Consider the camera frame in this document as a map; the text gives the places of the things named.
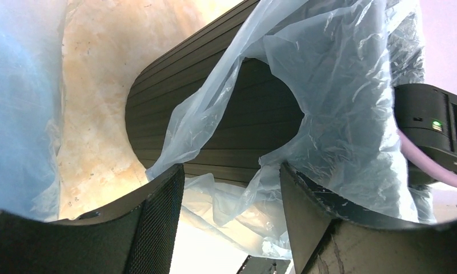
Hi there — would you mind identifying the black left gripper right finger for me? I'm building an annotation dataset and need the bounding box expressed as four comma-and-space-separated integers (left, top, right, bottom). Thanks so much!
280, 163, 457, 273

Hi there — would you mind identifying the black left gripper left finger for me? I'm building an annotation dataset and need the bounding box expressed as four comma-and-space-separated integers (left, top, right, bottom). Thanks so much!
0, 164, 185, 273

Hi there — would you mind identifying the black plastic trash bin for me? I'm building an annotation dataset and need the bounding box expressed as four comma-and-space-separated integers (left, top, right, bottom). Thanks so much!
125, 1, 303, 187

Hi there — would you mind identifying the light blue trash bag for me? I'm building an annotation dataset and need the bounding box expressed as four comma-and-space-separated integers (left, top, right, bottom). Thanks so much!
146, 1, 435, 259

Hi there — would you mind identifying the translucent yellowish trash bag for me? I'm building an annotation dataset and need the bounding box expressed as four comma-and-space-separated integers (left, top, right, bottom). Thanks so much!
0, 1, 67, 222

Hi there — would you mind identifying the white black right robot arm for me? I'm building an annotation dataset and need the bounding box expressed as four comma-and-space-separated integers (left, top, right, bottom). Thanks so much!
280, 84, 457, 273

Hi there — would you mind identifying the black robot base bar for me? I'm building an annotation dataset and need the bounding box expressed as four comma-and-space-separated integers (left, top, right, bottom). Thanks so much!
236, 255, 291, 274

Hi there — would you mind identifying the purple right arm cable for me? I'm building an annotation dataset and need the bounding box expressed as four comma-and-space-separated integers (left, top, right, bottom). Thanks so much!
396, 128, 457, 191

